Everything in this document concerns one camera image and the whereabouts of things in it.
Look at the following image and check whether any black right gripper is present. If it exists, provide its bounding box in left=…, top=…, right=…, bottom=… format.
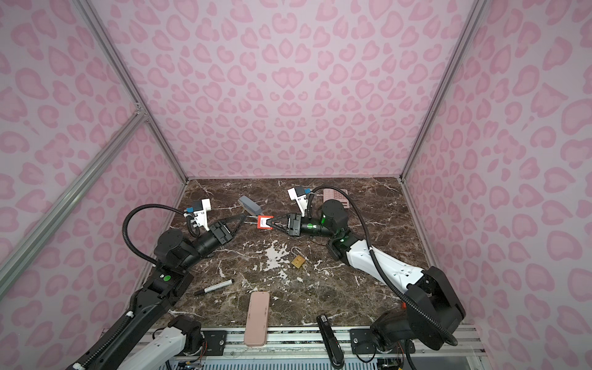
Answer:
left=269, top=214, right=337, bottom=240

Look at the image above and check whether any red key tag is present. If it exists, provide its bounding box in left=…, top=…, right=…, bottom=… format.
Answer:
left=257, top=215, right=274, bottom=230

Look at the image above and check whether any brass padlock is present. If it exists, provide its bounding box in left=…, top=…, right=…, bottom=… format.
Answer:
left=291, top=247, right=307, bottom=268

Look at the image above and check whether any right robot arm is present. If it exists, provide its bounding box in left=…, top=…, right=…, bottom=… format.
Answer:
left=267, top=200, right=466, bottom=352

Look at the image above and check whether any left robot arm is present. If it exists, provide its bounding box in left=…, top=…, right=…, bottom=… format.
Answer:
left=69, top=214, right=247, bottom=369

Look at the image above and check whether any grey blue stapler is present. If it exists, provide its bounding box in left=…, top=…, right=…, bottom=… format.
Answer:
left=238, top=196, right=263, bottom=217

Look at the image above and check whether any pink desk calculator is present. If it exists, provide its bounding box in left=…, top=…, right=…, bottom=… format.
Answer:
left=323, top=189, right=348, bottom=203

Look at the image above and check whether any black white marker pen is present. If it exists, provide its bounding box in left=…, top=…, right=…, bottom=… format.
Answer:
left=194, top=279, right=234, bottom=296

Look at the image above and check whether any pink pencil case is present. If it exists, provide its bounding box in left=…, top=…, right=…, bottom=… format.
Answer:
left=244, top=291, right=270, bottom=347

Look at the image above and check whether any black stapler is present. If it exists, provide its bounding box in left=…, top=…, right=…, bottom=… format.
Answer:
left=317, top=314, right=345, bottom=369

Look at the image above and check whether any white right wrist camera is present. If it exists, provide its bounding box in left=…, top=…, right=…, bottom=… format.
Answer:
left=288, top=186, right=311, bottom=217

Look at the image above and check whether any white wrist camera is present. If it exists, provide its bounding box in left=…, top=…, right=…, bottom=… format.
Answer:
left=183, top=198, right=211, bottom=231
left=288, top=186, right=311, bottom=217

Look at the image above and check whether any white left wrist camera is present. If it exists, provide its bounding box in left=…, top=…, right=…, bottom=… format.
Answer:
left=183, top=198, right=211, bottom=231

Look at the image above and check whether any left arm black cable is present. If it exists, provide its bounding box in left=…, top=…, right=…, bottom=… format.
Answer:
left=122, top=203, right=193, bottom=267

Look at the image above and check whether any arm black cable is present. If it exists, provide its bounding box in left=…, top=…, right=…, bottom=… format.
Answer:
left=309, top=185, right=459, bottom=347
left=122, top=203, right=193, bottom=267

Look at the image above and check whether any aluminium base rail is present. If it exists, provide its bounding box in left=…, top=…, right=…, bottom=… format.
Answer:
left=160, top=325, right=493, bottom=369

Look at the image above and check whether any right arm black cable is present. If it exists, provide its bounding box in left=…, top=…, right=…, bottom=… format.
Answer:
left=309, top=185, right=459, bottom=347

